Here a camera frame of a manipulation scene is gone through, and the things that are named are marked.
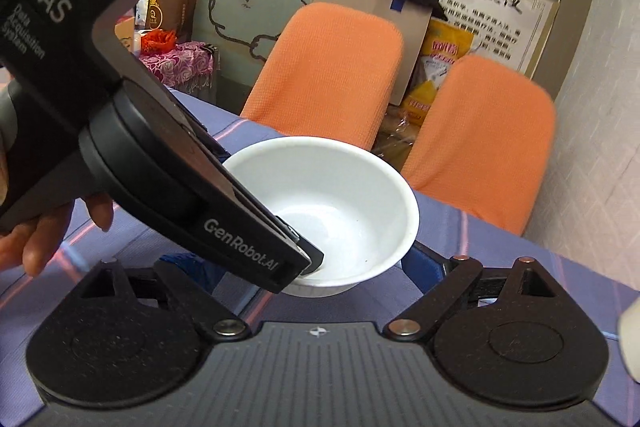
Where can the pink floral cloth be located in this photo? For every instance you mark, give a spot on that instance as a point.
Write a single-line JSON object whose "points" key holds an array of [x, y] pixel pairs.
{"points": [[190, 65]]}

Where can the cardboard box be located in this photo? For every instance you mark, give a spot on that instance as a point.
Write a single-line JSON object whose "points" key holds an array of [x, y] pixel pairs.
{"points": [[411, 20]]}

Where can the yellow snack bag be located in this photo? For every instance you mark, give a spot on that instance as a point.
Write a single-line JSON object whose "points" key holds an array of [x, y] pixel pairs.
{"points": [[443, 45]]}

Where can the blue plaid tablecloth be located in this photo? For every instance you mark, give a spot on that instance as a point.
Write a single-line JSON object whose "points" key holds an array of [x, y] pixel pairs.
{"points": [[114, 349]]}

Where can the left orange chair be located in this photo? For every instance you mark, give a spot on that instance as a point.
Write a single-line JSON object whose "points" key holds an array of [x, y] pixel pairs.
{"points": [[330, 74]]}

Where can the white ceramic bowl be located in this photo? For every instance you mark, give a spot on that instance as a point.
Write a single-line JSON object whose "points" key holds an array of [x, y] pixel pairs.
{"points": [[356, 209]]}

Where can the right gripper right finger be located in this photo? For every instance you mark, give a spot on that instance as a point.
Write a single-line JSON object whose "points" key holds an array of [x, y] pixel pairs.
{"points": [[446, 285]]}

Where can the cream lidded cup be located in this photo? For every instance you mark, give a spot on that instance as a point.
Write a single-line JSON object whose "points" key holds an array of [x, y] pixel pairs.
{"points": [[628, 331]]}

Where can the orange chair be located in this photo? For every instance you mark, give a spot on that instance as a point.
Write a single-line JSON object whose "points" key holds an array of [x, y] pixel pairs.
{"points": [[485, 143], [330, 74]]}

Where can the right orange chair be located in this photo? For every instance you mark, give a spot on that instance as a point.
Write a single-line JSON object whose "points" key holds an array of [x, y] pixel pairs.
{"points": [[485, 143]]}

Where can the person's left hand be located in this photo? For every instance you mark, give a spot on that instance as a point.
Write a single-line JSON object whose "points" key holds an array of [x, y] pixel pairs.
{"points": [[33, 243]]}

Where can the brown gift bag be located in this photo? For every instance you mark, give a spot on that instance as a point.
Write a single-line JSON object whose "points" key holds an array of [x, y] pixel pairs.
{"points": [[176, 15]]}

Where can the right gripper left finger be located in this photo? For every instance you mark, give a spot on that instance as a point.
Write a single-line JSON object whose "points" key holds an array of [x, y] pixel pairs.
{"points": [[214, 319]]}

